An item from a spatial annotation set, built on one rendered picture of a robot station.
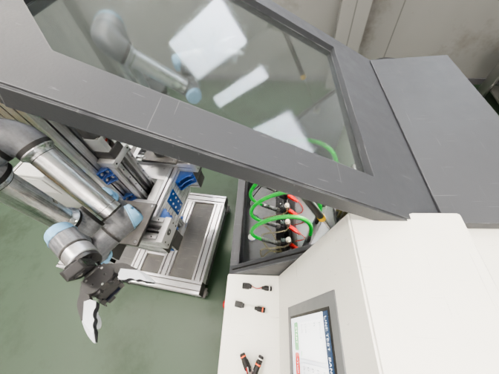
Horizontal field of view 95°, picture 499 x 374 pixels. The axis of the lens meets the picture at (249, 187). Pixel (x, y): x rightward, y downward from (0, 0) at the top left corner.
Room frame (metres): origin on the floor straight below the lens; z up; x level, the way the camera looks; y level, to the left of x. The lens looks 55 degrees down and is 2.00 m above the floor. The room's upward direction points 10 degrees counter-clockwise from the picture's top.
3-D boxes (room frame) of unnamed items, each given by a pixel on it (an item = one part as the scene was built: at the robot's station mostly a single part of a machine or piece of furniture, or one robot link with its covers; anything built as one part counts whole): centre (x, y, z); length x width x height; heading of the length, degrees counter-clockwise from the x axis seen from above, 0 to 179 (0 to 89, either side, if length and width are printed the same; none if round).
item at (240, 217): (0.61, 0.07, 0.87); 0.62 x 0.04 x 0.16; 169
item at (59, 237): (0.31, 0.53, 1.43); 0.11 x 0.08 x 0.09; 46
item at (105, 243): (0.32, 0.52, 1.34); 0.11 x 0.08 x 0.11; 136
